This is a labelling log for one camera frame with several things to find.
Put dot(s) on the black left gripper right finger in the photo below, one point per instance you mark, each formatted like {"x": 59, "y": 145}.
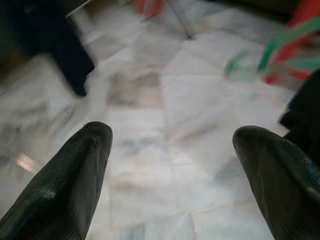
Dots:
{"x": 282, "y": 190}

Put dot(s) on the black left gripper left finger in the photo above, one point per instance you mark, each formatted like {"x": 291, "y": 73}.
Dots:
{"x": 62, "y": 187}

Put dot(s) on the black knit garment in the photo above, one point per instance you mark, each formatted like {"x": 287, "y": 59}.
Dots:
{"x": 305, "y": 112}

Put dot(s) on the green plastic hanger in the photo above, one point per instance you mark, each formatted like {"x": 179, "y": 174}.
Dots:
{"x": 280, "y": 42}

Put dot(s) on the navy blue garment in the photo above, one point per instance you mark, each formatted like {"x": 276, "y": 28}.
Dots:
{"x": 50, "y": 37}

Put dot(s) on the red waste bin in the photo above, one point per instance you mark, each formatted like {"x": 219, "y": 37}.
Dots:
{"x": 155, "y": 6}

